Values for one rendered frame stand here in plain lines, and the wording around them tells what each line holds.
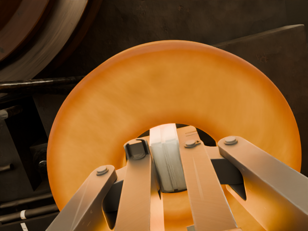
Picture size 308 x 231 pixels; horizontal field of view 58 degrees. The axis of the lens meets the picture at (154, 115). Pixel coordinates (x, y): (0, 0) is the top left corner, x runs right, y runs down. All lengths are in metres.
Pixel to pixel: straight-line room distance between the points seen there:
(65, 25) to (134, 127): 0.23
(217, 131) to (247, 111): 0.02
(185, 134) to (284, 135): 0.06
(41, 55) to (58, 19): 0.05
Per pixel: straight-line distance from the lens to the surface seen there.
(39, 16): 0.36
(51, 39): 0.37
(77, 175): 0.18
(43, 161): 0.55
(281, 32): 0.49
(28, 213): 0.47
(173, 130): 0.15
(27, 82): 0.33
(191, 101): 0.15
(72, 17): 0.37
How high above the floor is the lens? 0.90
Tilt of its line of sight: 15 degrees down
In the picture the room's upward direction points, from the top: 15 degrees counter-clockwise
